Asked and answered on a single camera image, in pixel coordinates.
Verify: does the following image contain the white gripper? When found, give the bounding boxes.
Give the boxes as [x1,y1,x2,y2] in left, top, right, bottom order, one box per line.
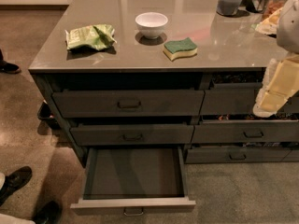
[253,56,299,118]

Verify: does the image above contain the grey drawer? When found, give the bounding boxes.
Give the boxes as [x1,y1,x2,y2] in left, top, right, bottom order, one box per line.
[70,124,193,146]
[185,147,299,164]
[200,80,299,116]
[52,90,204,118]
[192,120,299,143]
[71,147,195,217]

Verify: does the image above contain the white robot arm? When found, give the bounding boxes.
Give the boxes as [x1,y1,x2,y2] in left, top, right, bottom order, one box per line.
[253,0,299,118]

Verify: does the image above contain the grey drawer cabinet island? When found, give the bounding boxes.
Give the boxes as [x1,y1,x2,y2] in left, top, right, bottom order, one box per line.
[30,0,298,161]

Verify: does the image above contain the green yellow sponge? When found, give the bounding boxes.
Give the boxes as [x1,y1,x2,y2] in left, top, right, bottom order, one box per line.
[163,37,198,61]

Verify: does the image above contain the white ceramic bowl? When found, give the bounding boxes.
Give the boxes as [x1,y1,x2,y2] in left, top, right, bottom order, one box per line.
[135,12,168,39]

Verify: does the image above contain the green crumpled chip bag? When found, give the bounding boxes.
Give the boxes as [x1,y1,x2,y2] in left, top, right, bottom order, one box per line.
[65,24,116,51]

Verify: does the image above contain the black bin behind cabinet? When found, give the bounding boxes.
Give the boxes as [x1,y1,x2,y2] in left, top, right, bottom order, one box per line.
[37,102,60,130]

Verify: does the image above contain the black shoe bottom left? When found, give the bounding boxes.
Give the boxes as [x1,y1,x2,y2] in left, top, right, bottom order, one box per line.
[33,201,62,224]

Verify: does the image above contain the black shoe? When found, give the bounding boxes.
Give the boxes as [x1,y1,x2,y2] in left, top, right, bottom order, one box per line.
[0,50,21,74]
[0,166,32,206]
[33,201,62,224]

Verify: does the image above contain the black shoe upper left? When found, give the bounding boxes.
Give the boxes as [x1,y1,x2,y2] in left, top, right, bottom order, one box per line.
[0,50,21,74]

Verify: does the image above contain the black shoe middle left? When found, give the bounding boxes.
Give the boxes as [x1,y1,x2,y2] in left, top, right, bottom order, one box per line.
[0,166,32,206]

